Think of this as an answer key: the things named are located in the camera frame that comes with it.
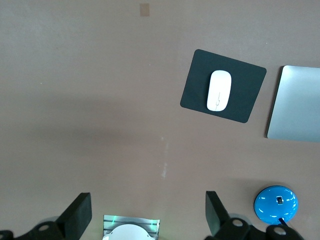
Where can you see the black mouse pad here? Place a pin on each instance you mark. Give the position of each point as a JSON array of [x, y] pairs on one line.
[[195, 90]]

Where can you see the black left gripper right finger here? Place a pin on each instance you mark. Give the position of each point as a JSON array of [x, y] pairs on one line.
[[220, 217]]

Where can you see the silver closed laptop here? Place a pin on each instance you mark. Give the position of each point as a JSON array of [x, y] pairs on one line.
[[297, 105]]

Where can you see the white computer mouse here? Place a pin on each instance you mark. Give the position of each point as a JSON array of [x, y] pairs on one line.
[[219, 90]]

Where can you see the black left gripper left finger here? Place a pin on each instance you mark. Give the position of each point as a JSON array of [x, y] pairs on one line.
[[72, 217]]

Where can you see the brown tape patch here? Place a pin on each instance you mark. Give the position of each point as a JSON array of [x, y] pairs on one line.
[[144, 10]]

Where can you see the blue desk lamp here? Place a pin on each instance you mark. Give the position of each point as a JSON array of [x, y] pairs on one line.
[[275, 207]]

